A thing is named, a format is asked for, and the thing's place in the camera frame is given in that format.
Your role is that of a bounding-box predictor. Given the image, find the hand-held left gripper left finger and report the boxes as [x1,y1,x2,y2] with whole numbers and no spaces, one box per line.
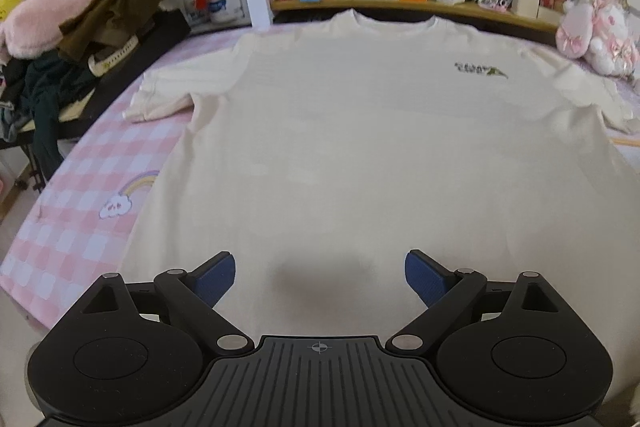
[82,250,255,353]

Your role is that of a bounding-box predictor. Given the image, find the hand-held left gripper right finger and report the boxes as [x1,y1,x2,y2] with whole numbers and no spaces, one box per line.
[386,249,558,352]

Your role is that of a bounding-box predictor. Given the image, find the cream printed T-shirt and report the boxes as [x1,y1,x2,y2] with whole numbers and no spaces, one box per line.
[120,8,640,427]

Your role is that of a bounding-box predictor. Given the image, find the pink checked cartoon desk mat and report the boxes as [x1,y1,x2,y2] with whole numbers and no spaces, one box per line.
[0,19,640,348]

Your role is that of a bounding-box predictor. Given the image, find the dark green cloth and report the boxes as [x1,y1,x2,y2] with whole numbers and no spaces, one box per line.
[0,54,98,180]

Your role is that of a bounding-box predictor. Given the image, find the white tub green lid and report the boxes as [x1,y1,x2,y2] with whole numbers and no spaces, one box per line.
[205,0,246,24]

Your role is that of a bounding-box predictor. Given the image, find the low beige box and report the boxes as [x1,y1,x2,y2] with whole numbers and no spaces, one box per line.
[537,4,563,26]

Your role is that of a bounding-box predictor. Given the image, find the olive green garment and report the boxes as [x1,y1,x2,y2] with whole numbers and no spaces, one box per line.
[57,0,173,62]

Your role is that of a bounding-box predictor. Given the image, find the white plush toy pink bows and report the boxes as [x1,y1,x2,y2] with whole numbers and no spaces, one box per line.
[585,0,640,75]

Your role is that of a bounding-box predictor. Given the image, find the pink fluffy cloth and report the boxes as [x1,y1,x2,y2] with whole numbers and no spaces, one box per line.
[0,0,107,58]

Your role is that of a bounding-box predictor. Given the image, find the cream strap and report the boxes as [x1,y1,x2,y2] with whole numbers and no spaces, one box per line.
[87,34,138,75]

